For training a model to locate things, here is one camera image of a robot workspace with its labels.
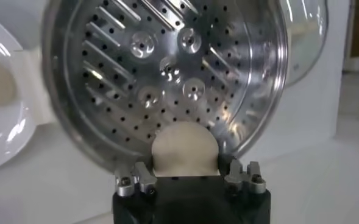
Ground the glass lid with white handle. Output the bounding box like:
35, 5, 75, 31
278, 0, 329, 88

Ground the perforated stainless steel steamer basket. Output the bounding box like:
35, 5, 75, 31
41, 0, 289, 174

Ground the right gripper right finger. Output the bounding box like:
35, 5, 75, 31
224, 158, 268, 195

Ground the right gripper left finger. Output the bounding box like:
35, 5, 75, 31
114, 161, 158, 198

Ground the white round plate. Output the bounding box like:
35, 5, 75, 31
0, 11, 37, 175

